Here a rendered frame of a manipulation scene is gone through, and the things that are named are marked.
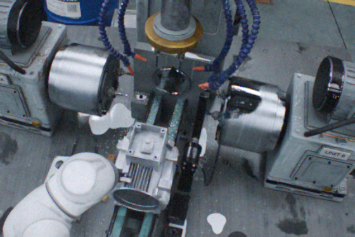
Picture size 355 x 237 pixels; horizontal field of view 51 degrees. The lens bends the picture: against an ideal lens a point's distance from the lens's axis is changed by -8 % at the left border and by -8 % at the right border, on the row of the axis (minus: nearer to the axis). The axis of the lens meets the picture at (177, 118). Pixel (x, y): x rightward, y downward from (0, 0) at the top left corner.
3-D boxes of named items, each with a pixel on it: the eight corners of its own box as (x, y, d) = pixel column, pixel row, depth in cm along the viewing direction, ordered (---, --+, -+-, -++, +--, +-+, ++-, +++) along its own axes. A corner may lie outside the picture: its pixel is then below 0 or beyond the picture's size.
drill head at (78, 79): (49, 66, 163) (39, 23, 143) (130, 83, 161) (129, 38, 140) (25, 112, 148) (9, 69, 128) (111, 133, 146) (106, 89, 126)
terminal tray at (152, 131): (134, 134, 128) (134, 121, 122) (167, 140, 127) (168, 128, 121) (125, 165, 121) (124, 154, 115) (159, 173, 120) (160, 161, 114)
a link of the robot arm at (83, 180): (98, 143, 89) (56, 178, 89) (79, 139, 74) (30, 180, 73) (127, 180, 88) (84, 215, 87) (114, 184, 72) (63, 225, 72)
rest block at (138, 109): (134, 106, 168) (134, 88, 158) (150, 110, 168) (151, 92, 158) (130, 118, 165) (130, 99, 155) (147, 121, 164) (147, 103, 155)
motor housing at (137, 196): (123, 155, 140) (122, 125, 125) (176, 166, 139) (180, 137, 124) (108, 205, 129) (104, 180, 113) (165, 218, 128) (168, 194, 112)
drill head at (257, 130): (202, 99, 159) (211, 55, 138) (300, 121, 156) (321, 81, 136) (190, 151, 144) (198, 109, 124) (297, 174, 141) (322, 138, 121)
